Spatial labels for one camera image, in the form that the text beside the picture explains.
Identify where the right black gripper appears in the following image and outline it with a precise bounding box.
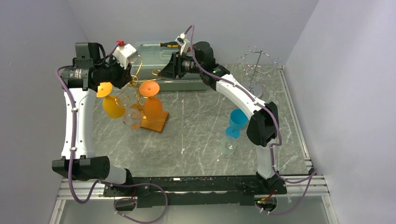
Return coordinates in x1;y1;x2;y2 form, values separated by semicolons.
158;51;204;80

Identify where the gold wire wine glass rack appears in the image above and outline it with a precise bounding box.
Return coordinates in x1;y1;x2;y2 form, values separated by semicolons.
115;55;169;133

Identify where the yellow frosted wine glass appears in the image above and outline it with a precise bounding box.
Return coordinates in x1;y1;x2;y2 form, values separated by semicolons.
96;82;126;119

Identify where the clear wine glass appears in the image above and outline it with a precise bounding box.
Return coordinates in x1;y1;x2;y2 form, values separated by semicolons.
117;96;142;129

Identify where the orange plastic wine glass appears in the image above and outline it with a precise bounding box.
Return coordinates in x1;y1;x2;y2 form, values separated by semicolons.
139;81;164;120

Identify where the clear stemless glass front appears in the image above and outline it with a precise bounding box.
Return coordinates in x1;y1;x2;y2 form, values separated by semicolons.
220;136;237;157

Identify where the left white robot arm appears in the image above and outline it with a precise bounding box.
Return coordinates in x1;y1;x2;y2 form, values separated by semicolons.
52;41;137;196

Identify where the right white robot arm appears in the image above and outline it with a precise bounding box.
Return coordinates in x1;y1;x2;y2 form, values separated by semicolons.
157;42;280;194

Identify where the blue plastic wine glass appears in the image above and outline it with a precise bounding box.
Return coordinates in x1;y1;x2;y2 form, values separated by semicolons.
225;109;248;139

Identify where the clear plastic storage box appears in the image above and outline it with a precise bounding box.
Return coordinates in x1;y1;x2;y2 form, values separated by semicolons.
131;41;208;91

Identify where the black yellow screwdriver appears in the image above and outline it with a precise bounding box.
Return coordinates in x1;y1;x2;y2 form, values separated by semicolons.
140;42;179;48

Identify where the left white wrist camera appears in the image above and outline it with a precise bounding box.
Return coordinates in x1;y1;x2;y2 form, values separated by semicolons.
112;40;138;70

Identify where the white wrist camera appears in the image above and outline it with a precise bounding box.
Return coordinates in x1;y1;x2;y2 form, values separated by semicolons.
112;40;138;70
175;33;191;54

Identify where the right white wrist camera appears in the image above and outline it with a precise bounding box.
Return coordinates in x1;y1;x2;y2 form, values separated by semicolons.
175;33;191;54

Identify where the silver wire cup rack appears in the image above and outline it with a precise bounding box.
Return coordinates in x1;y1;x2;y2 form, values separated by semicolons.
237;46;282;98

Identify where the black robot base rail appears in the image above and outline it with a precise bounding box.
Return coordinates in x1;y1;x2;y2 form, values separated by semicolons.
103;174;287;208

